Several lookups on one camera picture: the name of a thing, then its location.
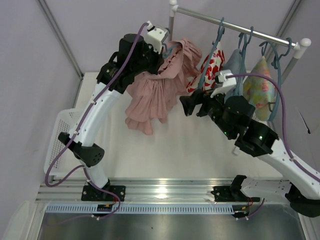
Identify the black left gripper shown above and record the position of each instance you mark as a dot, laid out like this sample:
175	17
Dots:
155	61

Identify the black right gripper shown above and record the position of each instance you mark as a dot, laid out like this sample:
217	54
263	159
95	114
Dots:
201	104

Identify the blue plastic hanger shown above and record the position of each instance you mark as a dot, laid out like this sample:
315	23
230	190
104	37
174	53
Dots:
167	50

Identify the pink pleated skirt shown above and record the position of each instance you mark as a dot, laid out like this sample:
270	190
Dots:
154	95

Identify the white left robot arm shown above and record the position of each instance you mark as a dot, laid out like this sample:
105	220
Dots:
136	54

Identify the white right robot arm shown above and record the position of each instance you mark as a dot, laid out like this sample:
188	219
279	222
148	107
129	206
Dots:
233	116

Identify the blue hanger with floral cloth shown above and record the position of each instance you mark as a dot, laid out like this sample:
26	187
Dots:
220	32

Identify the red floral white cloth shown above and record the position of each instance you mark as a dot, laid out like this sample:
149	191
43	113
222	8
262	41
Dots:
216	61

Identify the light blue towel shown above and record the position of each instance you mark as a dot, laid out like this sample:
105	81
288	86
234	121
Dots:
236	64

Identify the yellow floral cloth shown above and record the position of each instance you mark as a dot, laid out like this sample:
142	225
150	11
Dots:
259	92

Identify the white metal clothes rack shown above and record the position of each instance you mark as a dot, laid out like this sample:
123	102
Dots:
299	48

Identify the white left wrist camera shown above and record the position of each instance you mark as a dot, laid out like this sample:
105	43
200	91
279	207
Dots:
156	35

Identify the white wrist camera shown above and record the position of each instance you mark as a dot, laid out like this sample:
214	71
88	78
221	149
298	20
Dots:
156	35
224	82

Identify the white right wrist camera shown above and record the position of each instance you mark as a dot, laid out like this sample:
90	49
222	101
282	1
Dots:
224	82

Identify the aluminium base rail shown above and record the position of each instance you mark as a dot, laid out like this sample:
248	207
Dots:
139	191

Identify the white slotted cable duct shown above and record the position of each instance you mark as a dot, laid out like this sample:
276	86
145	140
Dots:
161	209

